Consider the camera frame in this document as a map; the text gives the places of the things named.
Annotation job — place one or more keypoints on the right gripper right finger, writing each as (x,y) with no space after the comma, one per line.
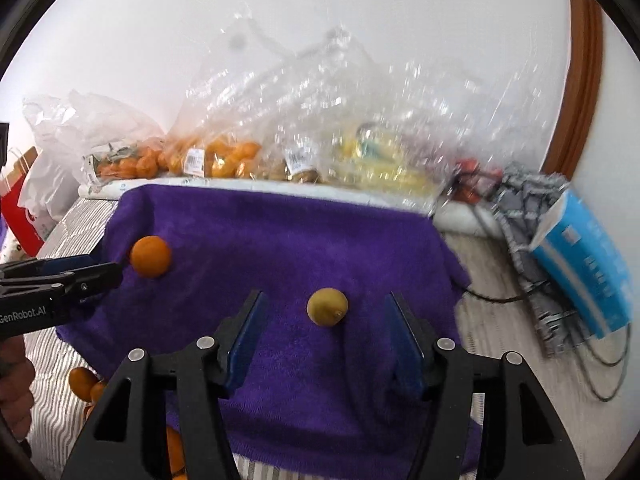
(522,435)

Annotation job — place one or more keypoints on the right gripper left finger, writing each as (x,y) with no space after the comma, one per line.
(125,435)

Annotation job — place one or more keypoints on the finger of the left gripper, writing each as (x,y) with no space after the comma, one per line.
(41,267)
(90,280)

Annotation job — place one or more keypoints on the large orange front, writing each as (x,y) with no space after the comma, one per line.
(177,463)

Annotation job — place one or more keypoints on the large orange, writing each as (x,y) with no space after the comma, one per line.
(150,257)
(177,463)

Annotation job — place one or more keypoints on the yellow-green round fruit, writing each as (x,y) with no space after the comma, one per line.
(326,307)

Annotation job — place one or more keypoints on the left hand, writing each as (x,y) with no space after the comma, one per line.
(17,375)

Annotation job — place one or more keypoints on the red paper shopping bag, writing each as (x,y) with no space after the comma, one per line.
(17,217)

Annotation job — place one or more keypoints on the white plastic bag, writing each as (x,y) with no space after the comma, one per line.
(48,192)

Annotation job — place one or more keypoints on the clear bag of tangerines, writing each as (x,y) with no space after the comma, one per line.
(80,129)

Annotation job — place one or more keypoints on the blue tissue box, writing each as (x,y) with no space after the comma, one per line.
(574,249)

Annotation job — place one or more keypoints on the purple towel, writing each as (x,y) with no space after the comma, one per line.
(316,400)

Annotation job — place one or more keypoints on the clear bag of oranges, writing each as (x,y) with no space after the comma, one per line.
(239,113)

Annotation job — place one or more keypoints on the red packaged item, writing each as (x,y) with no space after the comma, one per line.
(472,183)

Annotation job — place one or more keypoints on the clear bag yellow fruit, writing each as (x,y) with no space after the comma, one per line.
(398,130)

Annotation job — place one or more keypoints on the brown wooden door frame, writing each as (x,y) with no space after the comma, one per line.
(581,90)

